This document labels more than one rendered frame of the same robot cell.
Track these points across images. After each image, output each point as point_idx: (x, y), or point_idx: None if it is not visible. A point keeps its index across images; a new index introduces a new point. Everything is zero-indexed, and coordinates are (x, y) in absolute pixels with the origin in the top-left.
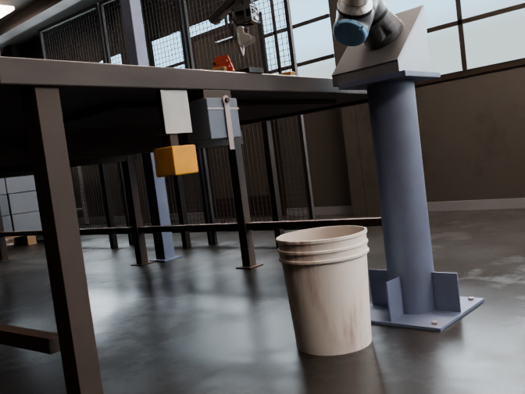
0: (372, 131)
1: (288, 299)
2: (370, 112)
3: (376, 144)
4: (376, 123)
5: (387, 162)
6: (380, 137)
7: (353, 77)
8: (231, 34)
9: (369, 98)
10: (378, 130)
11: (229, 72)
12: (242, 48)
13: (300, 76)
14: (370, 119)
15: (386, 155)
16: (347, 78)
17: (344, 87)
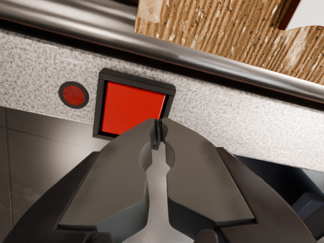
0: (272, 168)
1: None
2: (283, 188)
3: (256, 161)
4: (265, 181)
5: (240, 156)
6: (254, 170)
7: (312, 227)
8: (61, 179)
9: (291, 204)
10: (259, 176)
11: (12, 108)
12: (163, 141)
13: (314, 170)
14: (282, 178)
15: (243, 160)
16: (323, 218)
17: (297, 202)
